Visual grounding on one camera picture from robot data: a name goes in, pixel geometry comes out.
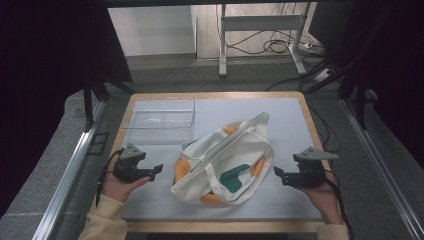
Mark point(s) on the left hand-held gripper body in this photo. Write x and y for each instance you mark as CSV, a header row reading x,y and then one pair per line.
x,y
128,166

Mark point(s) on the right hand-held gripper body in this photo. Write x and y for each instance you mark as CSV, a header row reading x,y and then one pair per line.
x,y
311,166

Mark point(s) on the white patterned tote bag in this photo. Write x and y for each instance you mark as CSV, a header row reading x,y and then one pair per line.
x,y
226,156

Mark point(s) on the person's left hand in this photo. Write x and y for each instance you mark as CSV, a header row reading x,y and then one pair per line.
x,y
115,188

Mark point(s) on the person's right hand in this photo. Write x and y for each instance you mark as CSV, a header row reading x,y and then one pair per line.
x,y
325,200

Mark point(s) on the clear plastic box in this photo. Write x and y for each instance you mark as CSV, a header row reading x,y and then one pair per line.
x,y
160,128

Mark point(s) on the white table mat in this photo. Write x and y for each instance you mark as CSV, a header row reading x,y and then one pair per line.
x,y
283,126

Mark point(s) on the black stand legs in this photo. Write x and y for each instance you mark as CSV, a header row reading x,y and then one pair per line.
x,y
88,106
360,106

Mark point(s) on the white power strip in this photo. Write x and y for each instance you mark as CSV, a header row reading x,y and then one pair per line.
x,y
322,75

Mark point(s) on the black curtain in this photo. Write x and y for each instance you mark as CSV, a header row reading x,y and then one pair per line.
x,y
43,66
393,66

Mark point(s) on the white board panel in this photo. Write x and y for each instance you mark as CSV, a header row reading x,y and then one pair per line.
x,y
150,30

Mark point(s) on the black floor bracket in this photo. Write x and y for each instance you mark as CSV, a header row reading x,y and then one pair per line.
x,y
98,143

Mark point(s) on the aluminium rail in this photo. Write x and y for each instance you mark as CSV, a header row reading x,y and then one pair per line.
x,y
383,173
66,180

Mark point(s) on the white metal stand frame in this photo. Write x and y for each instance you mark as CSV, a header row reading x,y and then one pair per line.
x,y
260,22

